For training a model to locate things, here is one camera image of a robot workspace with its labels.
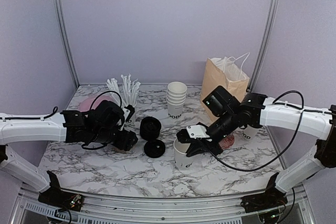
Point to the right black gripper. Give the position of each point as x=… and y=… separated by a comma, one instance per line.
x=197, y=147

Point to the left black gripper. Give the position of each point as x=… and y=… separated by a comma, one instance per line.
x=126, y=142

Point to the black cup lid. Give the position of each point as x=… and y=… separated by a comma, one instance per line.
x=154, y=148

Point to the white paper coffee cup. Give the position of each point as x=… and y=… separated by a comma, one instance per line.
x=249, y=132

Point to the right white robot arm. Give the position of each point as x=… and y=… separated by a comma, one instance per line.
x=258, y=110

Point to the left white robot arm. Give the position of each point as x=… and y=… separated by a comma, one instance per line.
x=68, y=126

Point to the pink plate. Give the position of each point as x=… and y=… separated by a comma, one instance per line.
x=86, y=104

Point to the brown cardboard cup carrier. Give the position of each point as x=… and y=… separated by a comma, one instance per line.
x=123, y=147

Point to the red patterned bowl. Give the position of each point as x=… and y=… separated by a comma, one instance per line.
x=227, y=142

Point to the stack of black lids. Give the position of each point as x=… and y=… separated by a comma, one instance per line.
x=150, y=128

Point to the stack of white cups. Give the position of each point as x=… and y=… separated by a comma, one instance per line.
x=175, y=96

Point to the brown paper bag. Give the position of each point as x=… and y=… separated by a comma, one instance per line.
x=226, y=73

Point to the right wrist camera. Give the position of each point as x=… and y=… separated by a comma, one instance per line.
x=197, y=132

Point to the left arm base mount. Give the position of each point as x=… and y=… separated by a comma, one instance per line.
x=55, y=196

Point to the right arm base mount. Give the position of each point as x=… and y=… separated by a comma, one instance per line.
x=270, y=198

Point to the aluminium front rail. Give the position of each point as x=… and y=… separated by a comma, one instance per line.
x=98, y=208

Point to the left aluminium frame post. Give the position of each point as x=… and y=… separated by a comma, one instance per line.
x=65, y=42

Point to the aluminium frame post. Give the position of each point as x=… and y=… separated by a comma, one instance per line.
x=65, y=42
x=270, y=21

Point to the right aluminium frame post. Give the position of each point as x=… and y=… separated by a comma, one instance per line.
x=270, y=21

